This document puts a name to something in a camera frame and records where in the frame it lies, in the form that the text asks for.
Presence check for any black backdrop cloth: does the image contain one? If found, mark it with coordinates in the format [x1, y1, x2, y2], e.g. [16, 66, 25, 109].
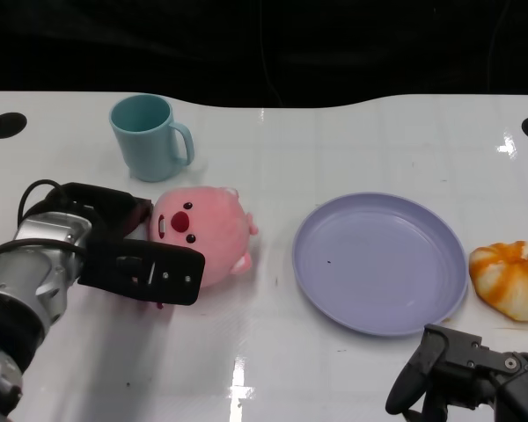
[0, 0, 528, 110]

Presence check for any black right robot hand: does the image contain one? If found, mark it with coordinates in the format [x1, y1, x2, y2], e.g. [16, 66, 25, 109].
[385, 324, 528, 422]

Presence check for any light blue plastic mug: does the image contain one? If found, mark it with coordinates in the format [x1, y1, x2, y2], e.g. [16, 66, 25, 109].
[109, 93, 195, 183]

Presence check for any lilac plastic plate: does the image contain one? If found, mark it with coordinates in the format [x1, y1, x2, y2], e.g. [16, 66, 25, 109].
[291, 192, 470, 338]

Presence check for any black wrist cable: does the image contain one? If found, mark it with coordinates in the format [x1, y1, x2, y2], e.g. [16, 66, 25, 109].
[0, 178, 92, 273]

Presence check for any pink plush doll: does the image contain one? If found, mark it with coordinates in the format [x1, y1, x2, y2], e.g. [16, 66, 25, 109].
[125, 186, 260, 311]

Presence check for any orange and white bun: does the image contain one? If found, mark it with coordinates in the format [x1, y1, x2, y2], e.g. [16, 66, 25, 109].
[468, 240, 528, 324]

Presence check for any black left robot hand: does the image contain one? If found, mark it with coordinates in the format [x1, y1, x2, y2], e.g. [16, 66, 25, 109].
[61, 182, 206, 307]

